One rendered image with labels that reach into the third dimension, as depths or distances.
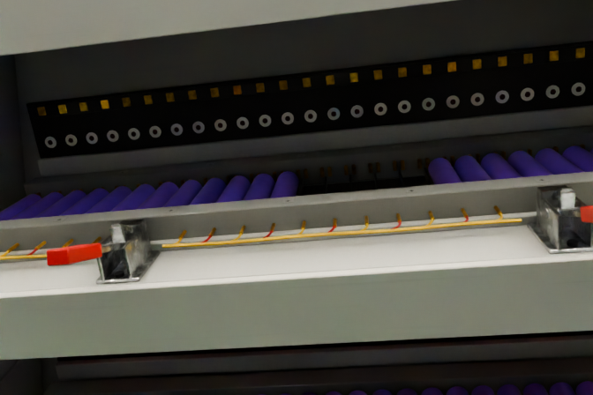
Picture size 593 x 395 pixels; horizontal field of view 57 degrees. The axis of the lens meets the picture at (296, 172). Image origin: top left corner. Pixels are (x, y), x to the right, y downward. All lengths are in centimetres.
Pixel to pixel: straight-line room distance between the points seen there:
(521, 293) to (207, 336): 18
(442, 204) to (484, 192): 3
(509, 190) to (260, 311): 17
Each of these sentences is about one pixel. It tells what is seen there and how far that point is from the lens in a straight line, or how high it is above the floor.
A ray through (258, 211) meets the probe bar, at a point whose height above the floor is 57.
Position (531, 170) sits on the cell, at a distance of 42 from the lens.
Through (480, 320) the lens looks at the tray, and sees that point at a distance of 34.
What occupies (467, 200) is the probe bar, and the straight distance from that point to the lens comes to 37.
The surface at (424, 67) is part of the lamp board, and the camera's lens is 48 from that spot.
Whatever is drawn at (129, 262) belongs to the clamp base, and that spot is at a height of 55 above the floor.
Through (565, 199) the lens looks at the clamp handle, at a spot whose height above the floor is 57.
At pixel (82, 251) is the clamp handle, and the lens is 31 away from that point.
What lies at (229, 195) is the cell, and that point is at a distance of 41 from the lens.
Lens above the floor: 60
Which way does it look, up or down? level
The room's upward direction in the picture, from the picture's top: 5 degrees counter-clockwise
